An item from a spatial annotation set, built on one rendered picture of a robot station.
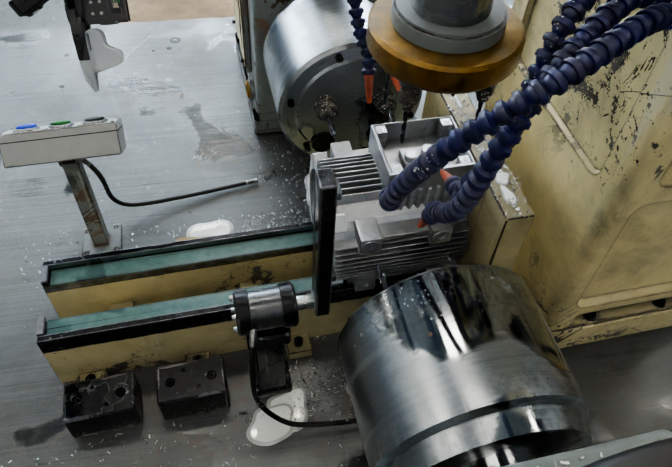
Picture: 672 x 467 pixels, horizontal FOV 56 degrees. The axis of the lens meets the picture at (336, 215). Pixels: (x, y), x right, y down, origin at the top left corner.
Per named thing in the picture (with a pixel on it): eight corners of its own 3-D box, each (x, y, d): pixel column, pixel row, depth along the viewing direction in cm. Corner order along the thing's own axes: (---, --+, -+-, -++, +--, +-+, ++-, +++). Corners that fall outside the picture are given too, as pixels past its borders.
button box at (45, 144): (127, 147, 104) (121, 114, 102) (122, 154, 97) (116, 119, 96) (15, 160, 101) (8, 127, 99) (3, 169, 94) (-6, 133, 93)
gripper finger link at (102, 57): (126, 90, 95) (115, 26, 93) (85, 94, 94) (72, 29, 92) (128, 88, 98) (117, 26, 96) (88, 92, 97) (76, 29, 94)
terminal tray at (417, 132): (442, 150, 96) (450, 113, 91) (466, 201, 90) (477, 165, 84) (365, 159, 94) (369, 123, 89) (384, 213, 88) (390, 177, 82)
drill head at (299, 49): (368, 49, 139) (378, -62, 120) (419, 166, 116) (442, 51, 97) (254, 61, 135) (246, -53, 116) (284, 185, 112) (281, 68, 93)
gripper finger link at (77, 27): (88, 60, 92) (75, -4, 89) (77, 61, 92) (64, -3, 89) (93, 58, 96) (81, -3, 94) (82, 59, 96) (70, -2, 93)
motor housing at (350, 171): (419, 197, 111) (437, 113, 96) (456, 286, 99) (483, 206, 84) (306, 213, 107) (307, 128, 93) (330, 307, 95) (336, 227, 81)
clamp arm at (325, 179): (329, 295, 88) (337, 165, 68) (334, 314, 86) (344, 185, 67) (304, 300, 87) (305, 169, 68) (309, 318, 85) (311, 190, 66)
